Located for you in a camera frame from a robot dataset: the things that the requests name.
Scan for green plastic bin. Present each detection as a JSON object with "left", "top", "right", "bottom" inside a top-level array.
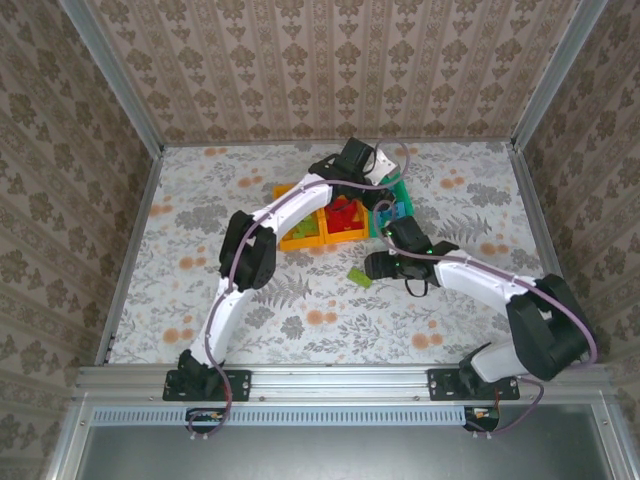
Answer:
[{"left": 367, "top": 174, "right": 416, "bottom": 237}]

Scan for orange plastic bin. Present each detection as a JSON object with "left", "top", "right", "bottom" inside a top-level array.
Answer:
[
  {"left": 272, "top": 183, "right": 326, "bottom": 252},
  {"left": 319, "top": 197, "right": 372, "bottom": 245}
]

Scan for aluminium front beam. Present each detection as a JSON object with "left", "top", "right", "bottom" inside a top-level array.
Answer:
[{"left": 74, "top": 364, "right": 609, "bottom": 402}]

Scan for floral table cover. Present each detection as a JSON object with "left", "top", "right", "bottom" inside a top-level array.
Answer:
[{"left": 107, "top": 142, "right": 574, "bottom": 366}]

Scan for small connector board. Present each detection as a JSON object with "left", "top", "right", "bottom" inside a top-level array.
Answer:
[
  {"left": 464, "top": 405, "right": 501, "bottom": 426},
  {"left": 187, "top": 407, "right": 226, "bottom": 426}
]

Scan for grey metal sheet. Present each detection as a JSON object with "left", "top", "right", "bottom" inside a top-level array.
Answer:
[{"left": 74, "top": 424, "right": 621, "bottom": 480}]

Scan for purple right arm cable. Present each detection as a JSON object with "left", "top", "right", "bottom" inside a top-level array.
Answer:
[{"left": 374, "top": 199, "right": 599, "bottom": 442}]

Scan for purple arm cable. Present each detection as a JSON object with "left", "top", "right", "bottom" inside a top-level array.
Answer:
[
  {"left": 185, "top": 139, "right": 412, "bottom": 442},
  {"left": 374, "top": 199, "right": 599, "bottom": 442}
]

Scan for aluminium side rail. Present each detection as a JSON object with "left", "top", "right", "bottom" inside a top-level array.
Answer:
[
  {"left": 94, "top": 147, "right": 165, "bottom": 366},
  {"left": 507, "top": 142, "right": 591, "bottom": 364}
]

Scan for grey slotted cable duct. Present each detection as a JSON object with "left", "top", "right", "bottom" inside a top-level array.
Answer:
[{"left": 92, "top": 405, "right": 469, "bottom": 426}]

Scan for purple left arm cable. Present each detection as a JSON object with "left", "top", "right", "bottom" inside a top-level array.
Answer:
[{"left": 185, "top": 139, "right": 412, "bottom": 442}]

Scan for aluminium frame post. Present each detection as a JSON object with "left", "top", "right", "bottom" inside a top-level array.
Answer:
[
  {"left": 59, "top": 0, "right": 165, "bottom": 154},
  {"left": 512, "top": 0, "right": 609, "bottom": 151}
]

